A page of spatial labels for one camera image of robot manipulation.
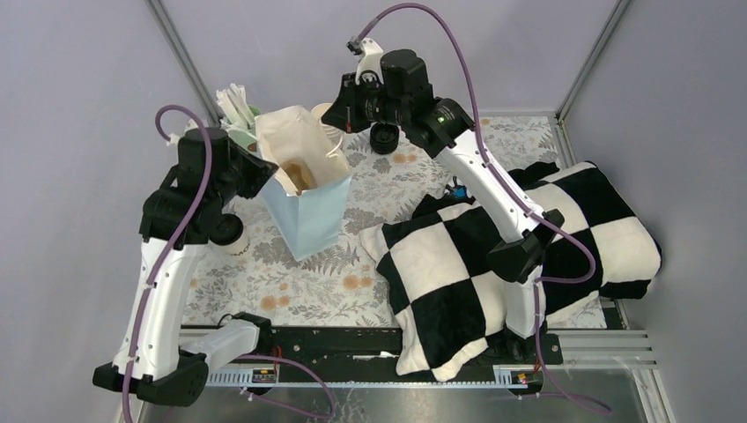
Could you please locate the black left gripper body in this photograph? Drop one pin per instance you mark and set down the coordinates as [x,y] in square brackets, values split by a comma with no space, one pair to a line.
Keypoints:
[246,176]

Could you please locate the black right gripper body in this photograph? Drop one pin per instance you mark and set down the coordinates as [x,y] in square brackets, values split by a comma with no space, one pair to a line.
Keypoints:
[374,106]

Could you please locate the black plastic cup lid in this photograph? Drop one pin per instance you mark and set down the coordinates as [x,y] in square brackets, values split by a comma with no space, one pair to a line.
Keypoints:
[228,230]

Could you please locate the single cardboard cup carrier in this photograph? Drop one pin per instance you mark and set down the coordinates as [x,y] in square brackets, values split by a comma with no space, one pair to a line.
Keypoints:
[300,175]

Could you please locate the single white paper cup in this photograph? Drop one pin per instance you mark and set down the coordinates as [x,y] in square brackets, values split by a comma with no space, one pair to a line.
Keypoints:
[239,246]

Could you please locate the light blue paper bag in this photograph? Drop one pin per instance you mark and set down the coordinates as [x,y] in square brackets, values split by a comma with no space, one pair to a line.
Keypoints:
[307,195]

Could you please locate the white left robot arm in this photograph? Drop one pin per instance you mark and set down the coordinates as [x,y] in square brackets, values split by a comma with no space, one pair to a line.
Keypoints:
[152,364]

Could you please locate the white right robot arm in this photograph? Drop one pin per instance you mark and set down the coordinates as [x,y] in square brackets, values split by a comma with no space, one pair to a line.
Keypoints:
[517,258]

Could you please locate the green cup with straws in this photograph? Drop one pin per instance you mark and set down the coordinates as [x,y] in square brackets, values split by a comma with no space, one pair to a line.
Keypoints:
[238,118]

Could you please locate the blue white patterned object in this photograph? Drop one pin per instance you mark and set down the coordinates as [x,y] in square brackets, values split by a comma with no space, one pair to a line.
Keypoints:
[456,189]

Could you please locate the floral patterned table mat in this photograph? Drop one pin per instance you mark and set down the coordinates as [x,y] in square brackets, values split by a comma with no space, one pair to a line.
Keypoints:
[338,287]

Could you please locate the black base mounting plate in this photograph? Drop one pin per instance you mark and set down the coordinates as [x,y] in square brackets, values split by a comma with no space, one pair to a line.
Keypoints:
[297,356]

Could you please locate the black white checkered pillow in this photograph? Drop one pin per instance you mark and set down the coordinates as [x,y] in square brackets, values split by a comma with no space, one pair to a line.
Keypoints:
[449,303]

